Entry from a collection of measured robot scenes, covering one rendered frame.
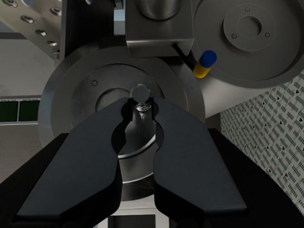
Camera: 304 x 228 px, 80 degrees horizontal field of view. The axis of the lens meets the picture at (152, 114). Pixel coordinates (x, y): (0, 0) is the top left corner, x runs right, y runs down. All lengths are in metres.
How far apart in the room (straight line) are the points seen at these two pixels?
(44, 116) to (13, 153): 0.43
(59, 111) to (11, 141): 0.45
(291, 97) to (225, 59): 0.09
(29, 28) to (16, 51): 2.16
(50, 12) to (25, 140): 0.33
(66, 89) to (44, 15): 0.29
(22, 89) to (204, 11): 2.35
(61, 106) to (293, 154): 0.23
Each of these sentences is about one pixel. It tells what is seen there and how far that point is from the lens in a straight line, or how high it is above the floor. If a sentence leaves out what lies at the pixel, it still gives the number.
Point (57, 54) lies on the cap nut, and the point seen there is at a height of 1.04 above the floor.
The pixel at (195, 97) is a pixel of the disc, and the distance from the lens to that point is 0.17.
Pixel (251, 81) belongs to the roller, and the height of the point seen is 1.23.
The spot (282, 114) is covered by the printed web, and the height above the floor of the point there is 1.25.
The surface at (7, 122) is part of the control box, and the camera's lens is 0.62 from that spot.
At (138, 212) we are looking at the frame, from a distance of 0.52.
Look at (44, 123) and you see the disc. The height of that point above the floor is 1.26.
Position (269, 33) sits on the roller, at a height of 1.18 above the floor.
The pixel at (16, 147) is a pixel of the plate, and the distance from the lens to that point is 0.60.
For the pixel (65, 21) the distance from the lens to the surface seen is 0.23.
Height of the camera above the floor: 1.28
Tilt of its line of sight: 9 degrees down
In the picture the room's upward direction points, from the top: 178 degrees clockwise
